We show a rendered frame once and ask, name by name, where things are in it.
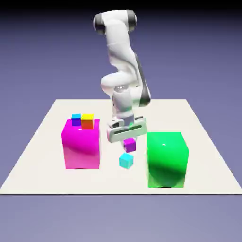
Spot small blue cube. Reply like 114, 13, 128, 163
71, 113, 82, 127

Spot small cyan cube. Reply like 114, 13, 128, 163
119, 153, 134, 170

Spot small orange cube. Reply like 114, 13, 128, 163
81, 113, 95, 130

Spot large magenta box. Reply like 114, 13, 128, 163
60, 118, 101, 170

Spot small purple cube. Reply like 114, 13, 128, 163
123, 138, 137, 153

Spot large green box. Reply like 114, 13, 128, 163
146, 131, 190, 189

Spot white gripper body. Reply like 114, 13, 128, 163
106, 117, 147, 143

